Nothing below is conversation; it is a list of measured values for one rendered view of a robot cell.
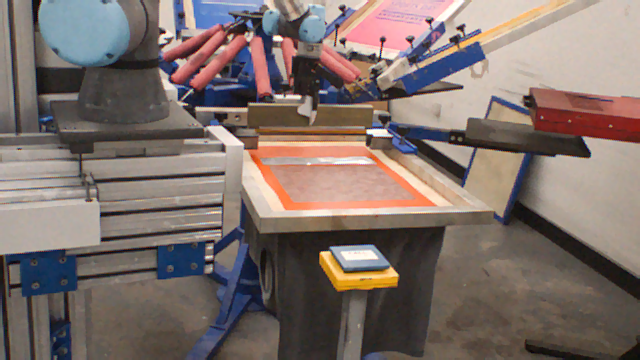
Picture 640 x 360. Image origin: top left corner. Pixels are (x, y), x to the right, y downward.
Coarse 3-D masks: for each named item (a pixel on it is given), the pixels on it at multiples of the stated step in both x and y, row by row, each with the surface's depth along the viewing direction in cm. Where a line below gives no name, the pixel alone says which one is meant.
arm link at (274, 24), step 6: (270, 12) 190; (276, 12) 190; (264, 18) 192; (270, 18) 189; (276, 18) 189; (282, 18) 188; (264, 24) 193; (270, 24) 190; (276, 24) 189; (282, 24) 188; (270, 30) 190; (276, 30) 190; (282, 30) 189; (288, 36) 189
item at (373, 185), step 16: (336, 176) 189; (352, 176) 190; (368, 176) 191; (384, 176) 193; (400, 176) 194; (352, 192) 177; (368, 192) 178; (384, 192) 179; (400, 192) 180; (416, 192) 181
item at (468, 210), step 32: (416, 160) 199; (256, 192) 160; (448, 192) 177; (256, 224) 149; (288, 224) 148; (320, 224) 150; (352, 224) 152; (384, 224) 155; (416, 224) 157; (448, 224) 160
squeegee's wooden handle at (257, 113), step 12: (252, 108) 202; (264, 108) 203; (276, 108) 204; (288, 108) 205; (324, 108) 208; (336, 108) 209; (348, 108) 210; (360, 108) 212; (372, 108) 213; (252, 120) 203; (264, 120) 204; (276, 120) 205; (288, 120) 206; (300, 120) 207; (324, 120) 209; (336, 120) 211; (348, 120) 212; (360, 120) 213; (372, 120) 214
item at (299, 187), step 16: (256, 160) 198; (272, 176) 184; (288, 176) 185; (304, 176) 187; (320, 176) 188; (288, 192) 173; (304, 192) 174; (320, 192) 175; (336, 192) 176; (288, 208) 162; (304, 208) 162; (320, 208) 163; (336, 208) 164; (352, 208) 165
